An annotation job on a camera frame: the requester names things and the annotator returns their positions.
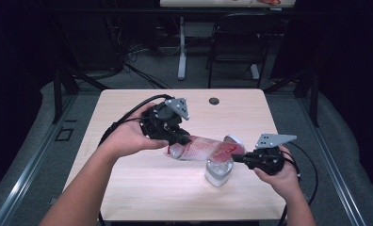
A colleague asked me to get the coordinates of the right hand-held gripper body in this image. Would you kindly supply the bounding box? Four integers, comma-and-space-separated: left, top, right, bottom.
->
248, 133, 298, 176

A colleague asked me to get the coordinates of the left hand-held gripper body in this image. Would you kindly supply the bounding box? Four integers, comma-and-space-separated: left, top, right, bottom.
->
139, 97, 190, 145

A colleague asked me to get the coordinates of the red and white refill pouch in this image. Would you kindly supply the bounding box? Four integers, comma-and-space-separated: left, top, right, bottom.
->
166, 135, 246, 163

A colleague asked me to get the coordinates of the person's right hand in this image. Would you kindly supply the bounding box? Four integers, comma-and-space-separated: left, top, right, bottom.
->
253, 145, 302, 202

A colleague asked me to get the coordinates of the person's left hand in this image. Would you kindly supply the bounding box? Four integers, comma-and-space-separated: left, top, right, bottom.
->
100, 102, 170, 160

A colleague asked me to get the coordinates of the white desk leg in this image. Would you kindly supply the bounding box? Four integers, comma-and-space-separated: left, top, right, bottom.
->
177, 16, 187, 81

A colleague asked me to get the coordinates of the black metal stand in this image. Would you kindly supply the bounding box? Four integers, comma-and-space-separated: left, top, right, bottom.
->
51, 67, 110, 124
263, 67, 320, 128

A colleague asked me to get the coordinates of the black square floor outlet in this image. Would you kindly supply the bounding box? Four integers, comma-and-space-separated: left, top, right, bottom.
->
55, 126, 74, 142

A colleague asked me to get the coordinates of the black folding chair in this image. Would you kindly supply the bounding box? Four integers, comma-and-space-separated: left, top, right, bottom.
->
205, 12, 282, 89

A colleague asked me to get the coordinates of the light wooden background desk top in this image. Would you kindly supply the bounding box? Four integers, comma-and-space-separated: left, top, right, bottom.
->
159, 0, 299, 8

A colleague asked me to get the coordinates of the dark curtain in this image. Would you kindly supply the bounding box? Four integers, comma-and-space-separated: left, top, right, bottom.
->
278, 0, 373, 196
0, 0, 60, 199

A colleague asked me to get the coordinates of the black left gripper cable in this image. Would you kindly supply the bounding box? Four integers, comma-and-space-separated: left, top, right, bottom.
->
98, 93, 173, 147

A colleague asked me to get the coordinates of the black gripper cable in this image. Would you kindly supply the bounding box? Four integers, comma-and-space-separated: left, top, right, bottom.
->
277, 140, 319, 226
98, 93, 173, 147

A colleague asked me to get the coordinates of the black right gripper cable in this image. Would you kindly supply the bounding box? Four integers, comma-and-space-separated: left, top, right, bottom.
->
277, 140, 319, 226

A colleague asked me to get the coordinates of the aluminium floor rail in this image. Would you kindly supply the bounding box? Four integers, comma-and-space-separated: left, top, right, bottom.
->
297, 97, 366, 226
0, 93, 79, 226

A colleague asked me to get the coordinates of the bundle of black floor cables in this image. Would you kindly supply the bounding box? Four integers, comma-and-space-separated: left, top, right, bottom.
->
103, 15, 173, 89

